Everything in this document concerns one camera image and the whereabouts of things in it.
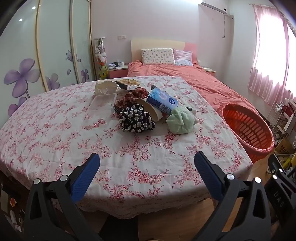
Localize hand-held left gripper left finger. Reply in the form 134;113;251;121
24;152;103;241

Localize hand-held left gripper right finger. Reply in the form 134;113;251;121
194;151;271;241

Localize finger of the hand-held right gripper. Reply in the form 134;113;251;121
268;153;296;187

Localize orange plastic basket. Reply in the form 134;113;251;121
217;103;275;164

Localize white paper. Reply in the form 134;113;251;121
95;80;118;95

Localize cardboard box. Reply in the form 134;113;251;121
274;137;294;156

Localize pink floral tablecloth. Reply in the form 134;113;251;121
0;76;253;219

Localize light green cloth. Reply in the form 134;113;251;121
166;107;196;135

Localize clear plastic tray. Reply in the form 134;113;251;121
88;93;117;111

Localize black floral cloth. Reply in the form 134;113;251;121
118;104;156;133

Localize beige curved foam piece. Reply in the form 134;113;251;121
136;98;167;122

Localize blue wet wipes packet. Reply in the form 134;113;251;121
146;85;179;115

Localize red plaid scrunchie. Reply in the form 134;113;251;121
114;88;149;113

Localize orange duvet bed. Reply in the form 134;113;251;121
127;60;266;121

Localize pink nightstand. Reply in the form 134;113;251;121
201;66;216;78
109;65;129;79

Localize snack wrapper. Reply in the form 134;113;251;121
115;78;140;91

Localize pink curtain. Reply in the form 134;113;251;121
247;3;292;105

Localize pink striped pillow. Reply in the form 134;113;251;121
174;50;193;66

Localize clear tube of plush toys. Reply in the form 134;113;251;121
94;37;109;80

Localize floral pillow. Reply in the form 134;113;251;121
141;48;175;65

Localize wardrobe with purple flowers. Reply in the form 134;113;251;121
0;0;95;116

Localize beige and pink headboard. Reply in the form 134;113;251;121
131;39;198;66

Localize white air conditioner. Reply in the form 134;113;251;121
200;2;227;14

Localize white wire rack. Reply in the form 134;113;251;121
266;97;296;139

